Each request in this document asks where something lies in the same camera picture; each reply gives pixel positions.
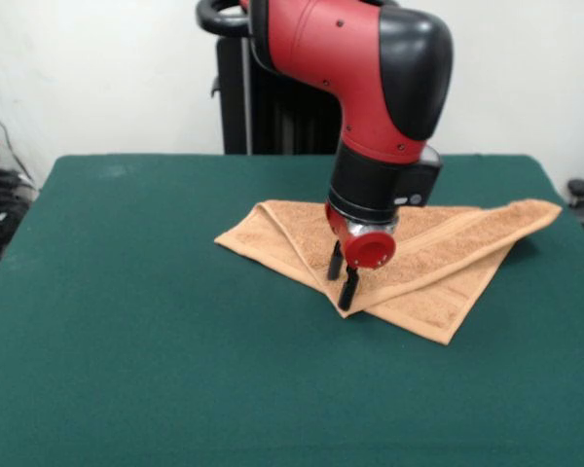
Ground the black cable bundle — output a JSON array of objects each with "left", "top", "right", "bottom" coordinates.
[{"left": 0, "top": 167, "right": 40, "bottom": 264}]

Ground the thin grey wall cable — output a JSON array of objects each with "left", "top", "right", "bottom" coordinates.
[{"left": 0, "top": 91, "right": 34, "bottom": 184}]

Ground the orange terry towel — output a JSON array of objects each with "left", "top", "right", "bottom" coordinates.
[{"left": 214, "top": 198, "right": 565, "bottom": 347}]

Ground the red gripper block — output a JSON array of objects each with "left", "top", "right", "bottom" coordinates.
[{"left": 324, "top": 200, "right": 398, "bottom": 311}]

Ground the dark green table cloth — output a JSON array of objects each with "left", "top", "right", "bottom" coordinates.
[{"left": 0, "top": 153, "right": 584, "bottom": 467}]

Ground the black robot pedestal with handle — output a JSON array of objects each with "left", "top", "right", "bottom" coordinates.
[{"left": 197, "top": 0, "right": 345, "bottom": 156}]

